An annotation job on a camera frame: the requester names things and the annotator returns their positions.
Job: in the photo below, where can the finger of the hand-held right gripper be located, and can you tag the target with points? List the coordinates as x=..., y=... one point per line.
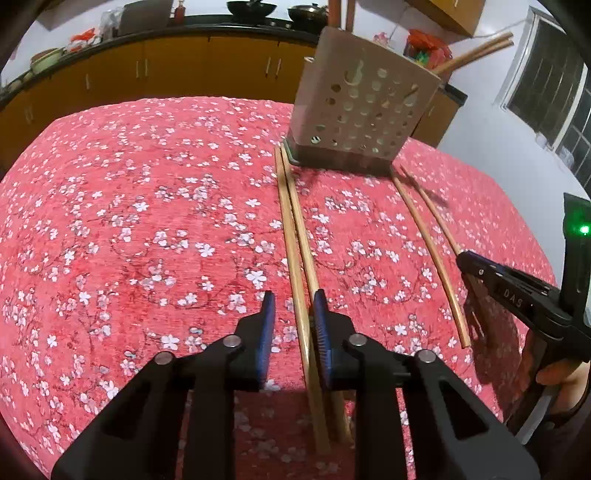
x=480, y=266

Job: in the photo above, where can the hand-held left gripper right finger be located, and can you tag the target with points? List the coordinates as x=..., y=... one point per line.
x=323, y=341

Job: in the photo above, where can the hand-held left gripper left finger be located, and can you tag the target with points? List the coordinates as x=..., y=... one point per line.
x=265, y=341

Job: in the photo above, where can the beige perforated utensil holder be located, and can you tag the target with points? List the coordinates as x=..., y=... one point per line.
x=360, y=97

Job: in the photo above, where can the person's right hand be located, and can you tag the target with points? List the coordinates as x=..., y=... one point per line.
x=561, y=374

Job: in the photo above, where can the red floral tablecloth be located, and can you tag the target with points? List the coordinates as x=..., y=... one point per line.
x=161, y=221

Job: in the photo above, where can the barred window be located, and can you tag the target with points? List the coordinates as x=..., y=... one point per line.
x=549, y=78

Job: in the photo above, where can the red bag with boxes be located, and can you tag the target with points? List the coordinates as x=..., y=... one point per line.
x=425, y=46

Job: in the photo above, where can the wooden base cabinets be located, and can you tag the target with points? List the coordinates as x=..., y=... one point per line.
x=184, y=69

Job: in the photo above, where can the dark pot with lid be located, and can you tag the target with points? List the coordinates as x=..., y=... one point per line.
x=307, y=13

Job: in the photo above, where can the black kitchen countertop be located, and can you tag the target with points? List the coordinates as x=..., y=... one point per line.
x=138, y=39

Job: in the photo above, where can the black wok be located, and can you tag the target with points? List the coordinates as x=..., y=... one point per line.
x=251, y=9

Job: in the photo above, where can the red sauce bottle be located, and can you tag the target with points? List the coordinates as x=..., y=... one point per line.
x=179, y=13

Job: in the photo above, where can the dark cutting board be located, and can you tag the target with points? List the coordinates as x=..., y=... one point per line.
x=145, y=16

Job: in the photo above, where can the orange and white bag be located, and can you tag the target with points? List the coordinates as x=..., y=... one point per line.
x=83, y=39

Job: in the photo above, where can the clear plastic bag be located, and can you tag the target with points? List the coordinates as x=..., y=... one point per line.
x=109, y=24

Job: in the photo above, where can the green bowl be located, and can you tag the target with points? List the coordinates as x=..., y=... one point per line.
x=47, y=60

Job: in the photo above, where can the wooden wall cabinets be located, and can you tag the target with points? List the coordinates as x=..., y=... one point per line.
x=452, y=14

